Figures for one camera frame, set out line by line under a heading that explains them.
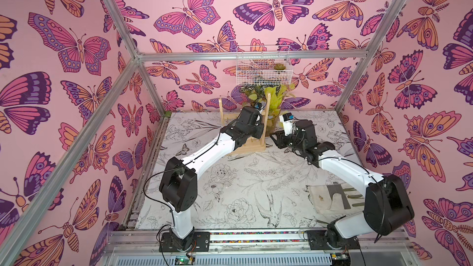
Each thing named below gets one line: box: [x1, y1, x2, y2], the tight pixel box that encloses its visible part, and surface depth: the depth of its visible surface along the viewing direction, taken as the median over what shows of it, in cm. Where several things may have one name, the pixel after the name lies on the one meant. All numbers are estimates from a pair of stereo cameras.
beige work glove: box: [307, 183, 366, 215], surface depth 85 cm
